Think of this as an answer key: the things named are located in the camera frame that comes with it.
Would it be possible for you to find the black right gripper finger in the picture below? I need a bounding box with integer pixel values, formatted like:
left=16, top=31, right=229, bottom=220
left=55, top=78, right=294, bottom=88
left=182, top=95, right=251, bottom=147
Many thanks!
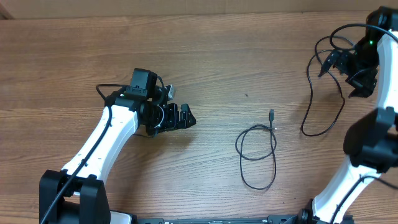
left=318, top=50, right=340, bottom=77
left=349, top=81, right=374, bottom=98

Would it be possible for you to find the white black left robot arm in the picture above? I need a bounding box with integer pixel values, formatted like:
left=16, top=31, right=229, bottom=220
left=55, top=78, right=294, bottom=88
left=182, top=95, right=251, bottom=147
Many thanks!
left=39, top=68, right=196, bottom=223

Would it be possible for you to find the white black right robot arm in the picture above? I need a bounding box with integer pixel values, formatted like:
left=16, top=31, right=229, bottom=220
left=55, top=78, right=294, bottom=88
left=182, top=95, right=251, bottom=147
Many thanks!
left=288, top=6, right=397, bottom=223

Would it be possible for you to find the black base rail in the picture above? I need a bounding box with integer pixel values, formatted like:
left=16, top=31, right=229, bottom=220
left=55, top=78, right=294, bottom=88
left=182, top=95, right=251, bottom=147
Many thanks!
left=133, top=214, right=355, bottom=224

